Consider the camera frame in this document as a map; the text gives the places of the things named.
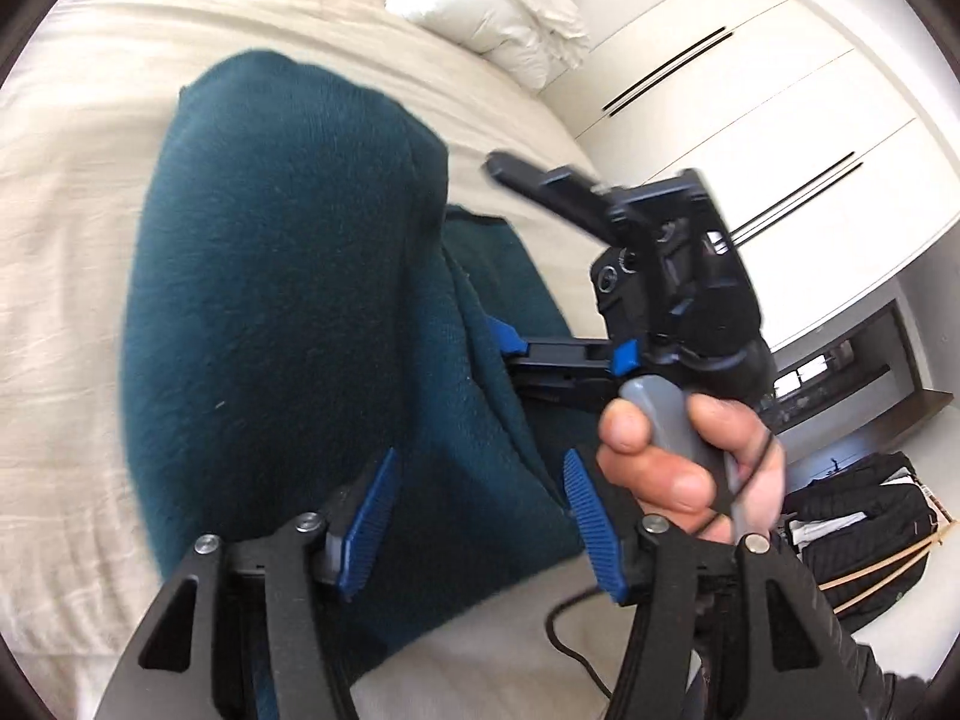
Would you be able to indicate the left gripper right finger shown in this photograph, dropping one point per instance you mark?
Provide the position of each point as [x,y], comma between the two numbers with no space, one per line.
[644,562]

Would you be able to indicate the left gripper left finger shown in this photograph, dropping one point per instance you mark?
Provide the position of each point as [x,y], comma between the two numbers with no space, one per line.
[315,566]

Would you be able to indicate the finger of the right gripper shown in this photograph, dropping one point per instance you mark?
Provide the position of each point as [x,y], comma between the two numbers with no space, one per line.
[565,192]
[575,373]

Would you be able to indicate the dark teal knit sweater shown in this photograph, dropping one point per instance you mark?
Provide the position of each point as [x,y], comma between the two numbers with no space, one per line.
[304,300]

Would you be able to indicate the person's right hand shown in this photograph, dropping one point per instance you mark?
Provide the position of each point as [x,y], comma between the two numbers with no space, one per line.
[679,489]

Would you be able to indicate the white wardrobe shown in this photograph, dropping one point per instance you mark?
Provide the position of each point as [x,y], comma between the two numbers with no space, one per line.
[828,172]

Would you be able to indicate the dark wooden shelf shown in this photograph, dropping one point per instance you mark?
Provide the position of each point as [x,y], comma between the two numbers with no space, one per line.
[858,391]

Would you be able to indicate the black bag on floor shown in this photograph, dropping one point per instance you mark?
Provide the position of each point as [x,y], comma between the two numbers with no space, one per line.
[864,533]

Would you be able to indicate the beige bed sheet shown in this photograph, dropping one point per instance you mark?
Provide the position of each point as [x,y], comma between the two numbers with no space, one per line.
[84,112]

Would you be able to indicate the white folded duvet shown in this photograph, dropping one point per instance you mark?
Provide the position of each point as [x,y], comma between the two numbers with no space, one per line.
[502,7]

